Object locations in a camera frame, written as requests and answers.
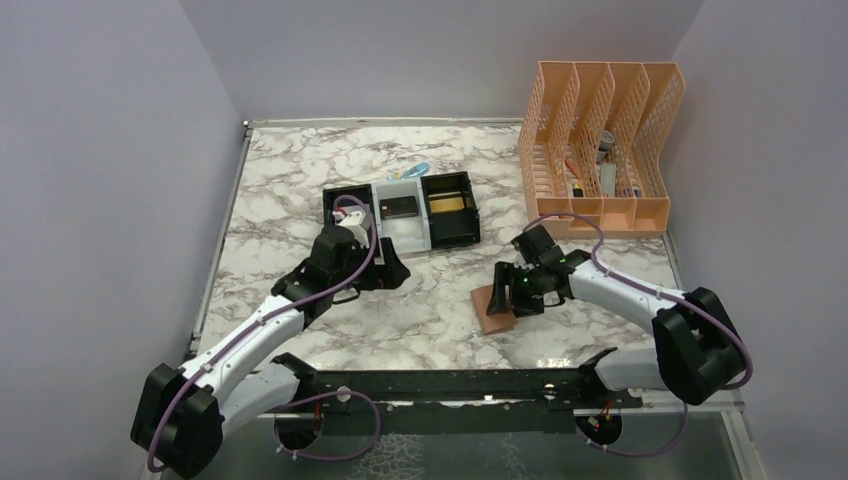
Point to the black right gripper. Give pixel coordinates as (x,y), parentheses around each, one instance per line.
(505,274)

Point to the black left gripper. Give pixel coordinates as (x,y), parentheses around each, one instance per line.
(387,276)

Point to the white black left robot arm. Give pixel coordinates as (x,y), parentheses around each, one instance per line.
(185,413)

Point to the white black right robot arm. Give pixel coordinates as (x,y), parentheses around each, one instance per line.
(696,350)

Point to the black credit card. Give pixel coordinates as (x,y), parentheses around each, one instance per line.
(399,207)

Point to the gold credit card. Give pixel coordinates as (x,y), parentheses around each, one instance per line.
(446,202)

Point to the white middle tray bin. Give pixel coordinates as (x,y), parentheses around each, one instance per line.
(409,235)

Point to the black left tray bin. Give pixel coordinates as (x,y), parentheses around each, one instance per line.
(361,197)

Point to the blue packaged tool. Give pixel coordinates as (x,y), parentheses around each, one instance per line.
(416,171)

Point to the grey staples box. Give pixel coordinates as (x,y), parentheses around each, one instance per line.
(607,172)

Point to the peach plastic file organizer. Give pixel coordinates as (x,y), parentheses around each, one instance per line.
(571,103)

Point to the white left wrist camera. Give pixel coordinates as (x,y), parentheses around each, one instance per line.
(354,219)

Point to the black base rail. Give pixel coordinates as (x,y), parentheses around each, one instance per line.
(564,385)

